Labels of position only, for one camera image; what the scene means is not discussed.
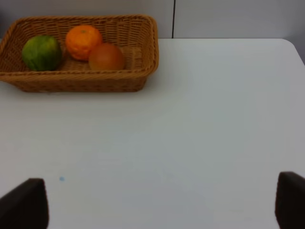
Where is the tan wicker basket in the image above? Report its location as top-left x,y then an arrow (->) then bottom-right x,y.
0,14 -> 159,93

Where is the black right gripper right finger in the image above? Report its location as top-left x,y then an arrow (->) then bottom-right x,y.
275,172 -> 305,229

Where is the round brown bread bun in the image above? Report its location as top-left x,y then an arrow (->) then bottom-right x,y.
88,43 -> 125,71

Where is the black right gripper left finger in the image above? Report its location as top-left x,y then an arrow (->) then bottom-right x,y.
0,178 -> 49,229

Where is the orange mandarin fruit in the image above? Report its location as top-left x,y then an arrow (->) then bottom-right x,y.
65,25 -> 103,61

